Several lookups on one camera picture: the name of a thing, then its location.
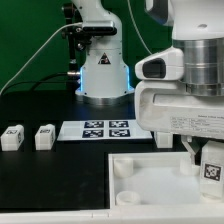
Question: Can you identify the black camera stand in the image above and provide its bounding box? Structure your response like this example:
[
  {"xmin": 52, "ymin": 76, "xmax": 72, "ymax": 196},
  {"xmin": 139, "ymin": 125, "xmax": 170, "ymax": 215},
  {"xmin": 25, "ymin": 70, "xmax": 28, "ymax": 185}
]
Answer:
[{"xmin": 61, "ymin": 3, "xmax": 90, "ymax": 93}]

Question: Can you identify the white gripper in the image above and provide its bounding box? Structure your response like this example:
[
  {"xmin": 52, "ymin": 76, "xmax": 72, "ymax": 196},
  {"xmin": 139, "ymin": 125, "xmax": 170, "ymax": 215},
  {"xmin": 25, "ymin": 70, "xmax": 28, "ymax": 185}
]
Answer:
[{"xmin": 135, "ymin": 81, "xmax": 224, "ymax": 164}]

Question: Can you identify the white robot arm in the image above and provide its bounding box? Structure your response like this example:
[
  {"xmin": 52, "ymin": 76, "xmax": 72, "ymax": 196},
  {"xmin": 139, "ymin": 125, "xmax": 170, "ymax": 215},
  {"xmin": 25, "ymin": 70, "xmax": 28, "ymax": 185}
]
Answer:
[{"xmin": 72, "ymin": 0, "xmax": 224, "ymax": 154}]

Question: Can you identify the white square tabletop part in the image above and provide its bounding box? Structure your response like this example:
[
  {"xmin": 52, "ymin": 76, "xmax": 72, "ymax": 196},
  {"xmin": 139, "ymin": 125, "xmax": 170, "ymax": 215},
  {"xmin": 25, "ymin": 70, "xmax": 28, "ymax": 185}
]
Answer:
[{"xmin": 108, "ymin": 152, "xmax": 224, "ymax": 216}]

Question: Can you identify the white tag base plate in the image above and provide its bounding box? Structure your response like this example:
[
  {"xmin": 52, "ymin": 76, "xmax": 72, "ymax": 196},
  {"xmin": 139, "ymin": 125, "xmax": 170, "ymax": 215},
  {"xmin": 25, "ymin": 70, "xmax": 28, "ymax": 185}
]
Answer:
[{"xmin": 58, "ymin": 119, "xmax": 152, "ymax": 141}]

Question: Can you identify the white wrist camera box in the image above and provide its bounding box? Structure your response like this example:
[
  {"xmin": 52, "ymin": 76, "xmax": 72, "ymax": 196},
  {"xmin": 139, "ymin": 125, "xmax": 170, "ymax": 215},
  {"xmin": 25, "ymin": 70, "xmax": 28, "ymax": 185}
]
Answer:
[{"xmin": 135, "ymin": 47, "xmax": 184, "ymax": 81}]

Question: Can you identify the white cable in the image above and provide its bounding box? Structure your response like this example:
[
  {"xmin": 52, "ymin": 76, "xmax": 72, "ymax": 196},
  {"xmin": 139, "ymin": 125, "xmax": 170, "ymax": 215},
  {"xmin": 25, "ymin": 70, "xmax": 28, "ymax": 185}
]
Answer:
[{"xmin": 0, "ymin": 0, "xmax": 154, "ymax": 96}]

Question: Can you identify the black cable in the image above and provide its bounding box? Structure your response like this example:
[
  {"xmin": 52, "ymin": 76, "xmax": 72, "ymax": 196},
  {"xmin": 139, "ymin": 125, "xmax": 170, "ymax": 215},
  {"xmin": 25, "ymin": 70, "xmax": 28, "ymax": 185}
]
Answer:
[{"xmin": 0, "ymin": 72, "xmax": 70, "ymax": 98}]

